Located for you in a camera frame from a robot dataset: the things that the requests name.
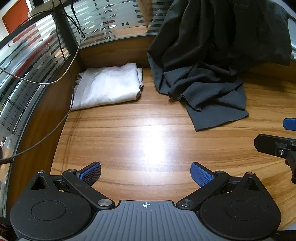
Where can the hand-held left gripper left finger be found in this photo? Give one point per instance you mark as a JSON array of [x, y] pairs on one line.
[[91, 173]]

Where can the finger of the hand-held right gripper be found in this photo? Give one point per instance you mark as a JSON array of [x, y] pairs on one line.
[[290, 123], [268, 143]]

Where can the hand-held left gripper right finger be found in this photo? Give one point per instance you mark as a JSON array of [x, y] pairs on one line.
[[200, 173]]

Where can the white satin shirt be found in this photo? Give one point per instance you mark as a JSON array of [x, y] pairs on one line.
[[106, 85]]

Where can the dark grey cloth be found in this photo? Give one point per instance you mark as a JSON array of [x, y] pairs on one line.
[[203, 76]]

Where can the brown speckled board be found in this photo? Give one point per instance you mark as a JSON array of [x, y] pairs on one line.
[[145, 9]]

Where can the orange door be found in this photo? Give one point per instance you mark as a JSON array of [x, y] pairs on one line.
[[16, 16]]

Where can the black partition post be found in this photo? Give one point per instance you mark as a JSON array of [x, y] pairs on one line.
[[68, 39]]

